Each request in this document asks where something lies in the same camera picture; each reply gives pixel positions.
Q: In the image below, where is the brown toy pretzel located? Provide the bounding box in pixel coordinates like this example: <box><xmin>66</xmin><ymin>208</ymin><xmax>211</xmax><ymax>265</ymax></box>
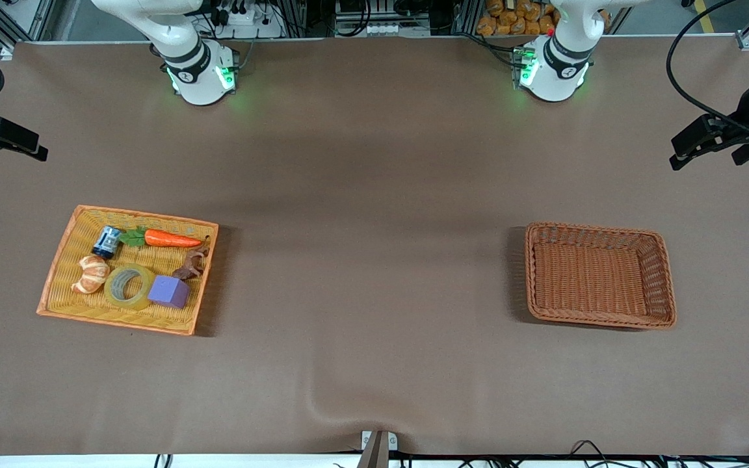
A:
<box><xmin>172</xmin><ymin>238</ymin><xmax>211</xmax><ymax>281</ymax></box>

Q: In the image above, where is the pile of orange breads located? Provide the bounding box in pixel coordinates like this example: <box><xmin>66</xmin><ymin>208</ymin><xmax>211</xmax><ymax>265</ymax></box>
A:
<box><xmin>476</xmin><ymin>0</ymin><xmax>612</xmax><ymax>37</ymax></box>

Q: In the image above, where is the purple foam cube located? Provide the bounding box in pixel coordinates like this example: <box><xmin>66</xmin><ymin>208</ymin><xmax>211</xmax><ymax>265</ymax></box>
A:
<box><xmin>148</xmin><ymin>275</ymin><xmax>191</xmax><ymax>309</ymax></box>

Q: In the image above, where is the yellow clear tape roll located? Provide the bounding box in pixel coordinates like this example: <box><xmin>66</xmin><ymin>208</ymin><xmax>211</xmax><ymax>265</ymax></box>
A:
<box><xmin>104</xmin><ymin>264</ymin><xmax>155</xmax><ymax>311</ymax></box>

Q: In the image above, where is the white power strip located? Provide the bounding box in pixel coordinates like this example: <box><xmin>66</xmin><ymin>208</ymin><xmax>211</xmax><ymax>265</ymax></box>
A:
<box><xmin>361</xmin><ymin>23</ymin><xmax>412</xmax><ymax>38</ymax></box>
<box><xmin>213</xmin><ymin>5</ymin><xmax>285</xmax><ymax>40</ymax></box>

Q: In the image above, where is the orange woven tray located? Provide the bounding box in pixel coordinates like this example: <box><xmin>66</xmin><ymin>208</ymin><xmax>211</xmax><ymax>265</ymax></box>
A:
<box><xmin>36</xmin><ymin>205</ymin><xmax>220</xmax><ymax>337</ymax></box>

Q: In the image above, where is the blue small can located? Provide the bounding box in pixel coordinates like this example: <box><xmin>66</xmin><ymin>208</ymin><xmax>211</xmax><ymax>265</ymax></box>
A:
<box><xmin>92</xmin><ymin>226</ymin><xmax>123</xmax><ymax>259</ymax></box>

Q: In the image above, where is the orange toy carrot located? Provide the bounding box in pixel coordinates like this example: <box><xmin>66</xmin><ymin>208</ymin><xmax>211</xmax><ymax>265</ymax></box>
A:
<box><xmin>118</xmin><ymin>227</ymin><xmax>204</xmax><ymax>249</ymax></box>

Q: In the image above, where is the toy croissant bread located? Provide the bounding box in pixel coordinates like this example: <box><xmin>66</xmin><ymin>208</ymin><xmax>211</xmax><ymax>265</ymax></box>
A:
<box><xmin>71</xmin><ymin>255</ymin><xmax>111</xmax><ymax>295</ymax></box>

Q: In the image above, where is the brown wicker basket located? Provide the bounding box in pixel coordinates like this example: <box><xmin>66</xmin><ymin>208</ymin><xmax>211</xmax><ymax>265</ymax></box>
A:
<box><xmin>524</xmin><ymin>222</ymin><xmax>677</xmax><ymax>330</ymax></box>

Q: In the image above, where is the metal table bracket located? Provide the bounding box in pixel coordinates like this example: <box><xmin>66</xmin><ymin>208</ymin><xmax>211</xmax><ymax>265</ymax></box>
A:
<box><xmin>361</xmin><ymin>430</ymin><xmax>399</xmax><ymax>468</ymax></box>

